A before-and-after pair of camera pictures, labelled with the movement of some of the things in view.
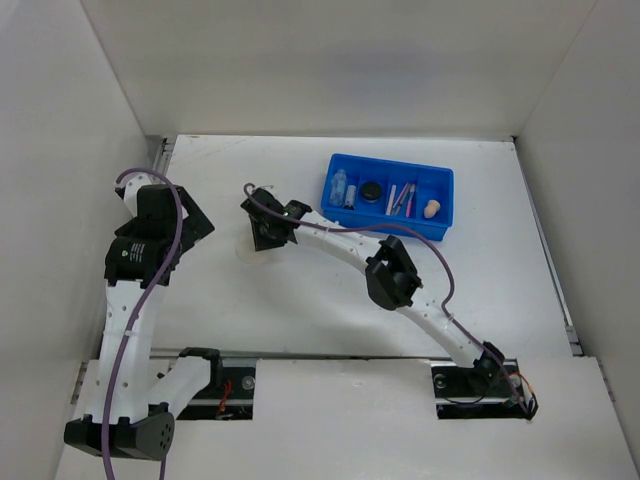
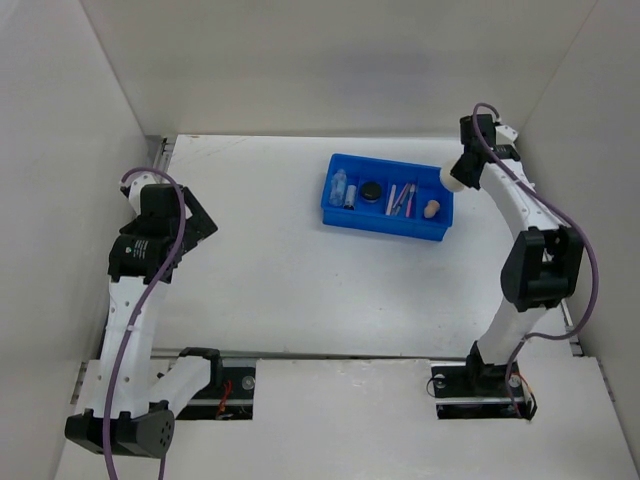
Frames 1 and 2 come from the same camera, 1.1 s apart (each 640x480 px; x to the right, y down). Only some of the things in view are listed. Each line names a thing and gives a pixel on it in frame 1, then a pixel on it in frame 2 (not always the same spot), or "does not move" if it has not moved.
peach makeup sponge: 431,208 does not move
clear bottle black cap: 351,196 does not move
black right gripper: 260,242 to 462,177
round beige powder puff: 247,252 to 446,178
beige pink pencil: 391,199 does not move
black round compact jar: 371,191 does not move
